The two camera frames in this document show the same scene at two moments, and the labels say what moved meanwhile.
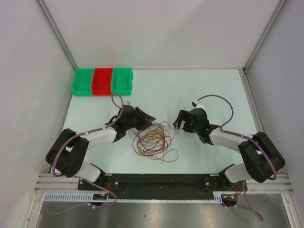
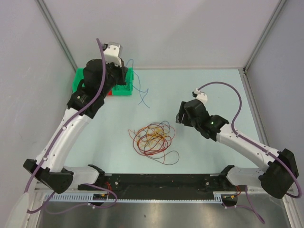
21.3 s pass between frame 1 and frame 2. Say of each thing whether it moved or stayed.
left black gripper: moved
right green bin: stayed
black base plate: stayed
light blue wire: moved
